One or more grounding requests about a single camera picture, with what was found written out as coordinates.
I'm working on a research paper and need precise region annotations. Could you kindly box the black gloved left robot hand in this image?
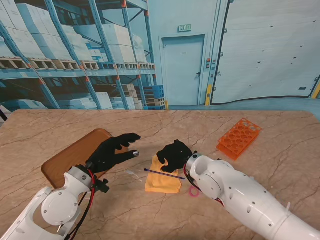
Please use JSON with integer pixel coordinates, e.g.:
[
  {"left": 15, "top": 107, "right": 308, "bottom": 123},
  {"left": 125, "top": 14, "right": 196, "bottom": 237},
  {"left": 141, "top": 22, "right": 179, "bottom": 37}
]
[{"left": 85, "top": 133, "right": 142, "bottom": 174}]

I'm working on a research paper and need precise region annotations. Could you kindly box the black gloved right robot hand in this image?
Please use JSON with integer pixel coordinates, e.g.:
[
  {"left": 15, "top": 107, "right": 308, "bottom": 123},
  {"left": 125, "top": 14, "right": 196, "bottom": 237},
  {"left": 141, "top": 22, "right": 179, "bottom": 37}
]
[{"left": 156, "top": 139, "right": 194, "bottom": 175}]

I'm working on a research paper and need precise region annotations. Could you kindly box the dark purple glass rod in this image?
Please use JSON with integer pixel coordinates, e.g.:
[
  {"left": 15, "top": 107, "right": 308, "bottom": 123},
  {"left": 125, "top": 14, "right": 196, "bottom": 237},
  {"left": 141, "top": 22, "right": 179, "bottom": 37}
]
[{"left": 143, "top": 168, "right": 186, "bottom": 181}]

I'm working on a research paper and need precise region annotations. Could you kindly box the yellow cloth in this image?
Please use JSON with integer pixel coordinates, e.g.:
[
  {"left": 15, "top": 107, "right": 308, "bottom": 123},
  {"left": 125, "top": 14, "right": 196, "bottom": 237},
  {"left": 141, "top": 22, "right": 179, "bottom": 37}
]
[{"left": 144, "top": 154, "right": 183, "bottom": 194}]

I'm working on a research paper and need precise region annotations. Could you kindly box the brown wooden tray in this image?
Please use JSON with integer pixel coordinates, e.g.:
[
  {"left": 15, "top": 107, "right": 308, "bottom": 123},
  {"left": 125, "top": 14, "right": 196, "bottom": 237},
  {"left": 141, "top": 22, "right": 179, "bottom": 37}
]
[{"left": 41, "top": 128, "right": 129, "bottom": 188}]

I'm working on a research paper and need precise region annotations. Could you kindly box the pink rubber band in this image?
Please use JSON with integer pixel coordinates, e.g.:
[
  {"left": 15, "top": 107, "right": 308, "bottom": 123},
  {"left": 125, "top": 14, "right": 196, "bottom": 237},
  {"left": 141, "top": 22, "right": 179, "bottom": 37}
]
[{"left": 188, "top": 185, "right": 201, "bottom": 198}]

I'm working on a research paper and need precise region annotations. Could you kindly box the orange test tube rack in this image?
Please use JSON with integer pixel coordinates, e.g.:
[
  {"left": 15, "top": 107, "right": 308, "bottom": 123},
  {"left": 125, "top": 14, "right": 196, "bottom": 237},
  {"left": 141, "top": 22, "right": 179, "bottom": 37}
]
[{"left": 216, "top": 117, "right": 263, "bottom": 161}]

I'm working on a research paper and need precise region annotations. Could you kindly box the printed warehouse backdrop banner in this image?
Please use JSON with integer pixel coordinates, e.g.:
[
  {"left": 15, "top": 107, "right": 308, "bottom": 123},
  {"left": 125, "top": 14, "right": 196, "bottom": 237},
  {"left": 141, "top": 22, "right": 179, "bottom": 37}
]
[{"left": 0, "top": 0, "right": 320, "bottom": 112}]

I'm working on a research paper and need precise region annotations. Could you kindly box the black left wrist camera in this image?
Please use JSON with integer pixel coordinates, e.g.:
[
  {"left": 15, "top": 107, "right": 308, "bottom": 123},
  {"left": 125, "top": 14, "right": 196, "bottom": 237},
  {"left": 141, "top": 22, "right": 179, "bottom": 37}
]
[{"left": 93, "top": 177, "right": 111, "bottom": 194}]

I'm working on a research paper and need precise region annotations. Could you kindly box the red black left arm cable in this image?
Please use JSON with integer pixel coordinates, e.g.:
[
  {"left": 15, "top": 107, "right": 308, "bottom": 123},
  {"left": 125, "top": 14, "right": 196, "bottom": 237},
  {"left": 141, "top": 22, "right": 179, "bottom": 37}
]
[{"left": 66, "top": 168, "right": 97, "bottom": 240}]

